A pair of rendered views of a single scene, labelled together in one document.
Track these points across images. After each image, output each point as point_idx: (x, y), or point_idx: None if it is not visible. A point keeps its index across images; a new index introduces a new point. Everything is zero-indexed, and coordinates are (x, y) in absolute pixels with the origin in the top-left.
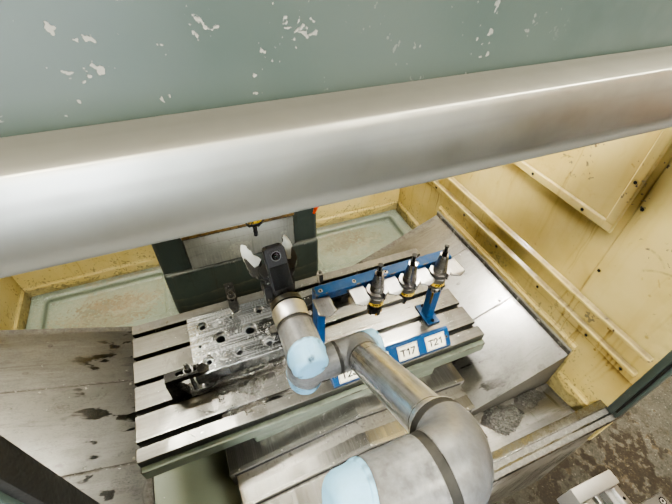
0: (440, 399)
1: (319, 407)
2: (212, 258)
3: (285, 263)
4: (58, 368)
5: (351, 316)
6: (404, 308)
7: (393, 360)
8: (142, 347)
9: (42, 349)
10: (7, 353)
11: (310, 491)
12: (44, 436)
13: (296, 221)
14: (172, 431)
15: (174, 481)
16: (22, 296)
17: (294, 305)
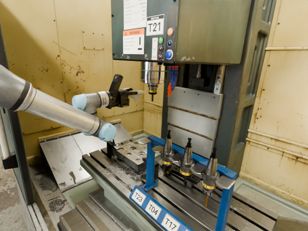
0: (27, 81)
1: (119, 199)
2: (174, 140)
3: (116, 81)
4: (118, 140)
5: (182, 194)
6: (211, 220)
7: (78, 110)
8: (125, 142)
9: (122, 134)
10: (117, 129)
11: (82, 226)
12: (95, 146)
13: (216, 147)
14: (95, 158)
15: (89, 186)
16: (140, 129)
17: (101, 92)
